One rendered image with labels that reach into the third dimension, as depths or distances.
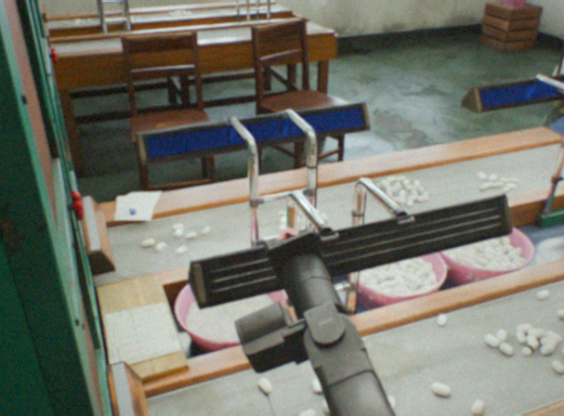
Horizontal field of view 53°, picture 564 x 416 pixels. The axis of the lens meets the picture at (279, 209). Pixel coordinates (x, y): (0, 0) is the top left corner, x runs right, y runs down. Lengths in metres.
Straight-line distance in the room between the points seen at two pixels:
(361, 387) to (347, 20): 6.15
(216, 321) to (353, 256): 0.48
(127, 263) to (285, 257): 0.91
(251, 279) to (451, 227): 0.39
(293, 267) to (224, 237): 0.95
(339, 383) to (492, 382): 0.76
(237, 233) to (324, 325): 1.08
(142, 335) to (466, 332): 0.73
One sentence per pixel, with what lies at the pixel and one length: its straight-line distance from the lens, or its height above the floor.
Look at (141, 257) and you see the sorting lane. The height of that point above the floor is 0.74.
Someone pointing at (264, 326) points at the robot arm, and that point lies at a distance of 0.66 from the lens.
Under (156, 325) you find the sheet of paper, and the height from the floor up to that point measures 0.78.
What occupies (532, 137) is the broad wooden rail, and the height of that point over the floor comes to 0.76.
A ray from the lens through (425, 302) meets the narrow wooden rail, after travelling 1.41.
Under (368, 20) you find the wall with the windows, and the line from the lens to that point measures 6.73.
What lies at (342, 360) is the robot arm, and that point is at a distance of 0.58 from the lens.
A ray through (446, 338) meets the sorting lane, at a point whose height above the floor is 0.74.
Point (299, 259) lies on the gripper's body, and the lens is 0.72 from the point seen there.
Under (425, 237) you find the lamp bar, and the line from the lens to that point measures 1.06.
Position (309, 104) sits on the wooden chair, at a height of 0.46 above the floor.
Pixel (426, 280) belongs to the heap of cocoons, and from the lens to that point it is 1.51.
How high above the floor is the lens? 1.64
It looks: 30 degrees down
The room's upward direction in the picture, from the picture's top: straight up
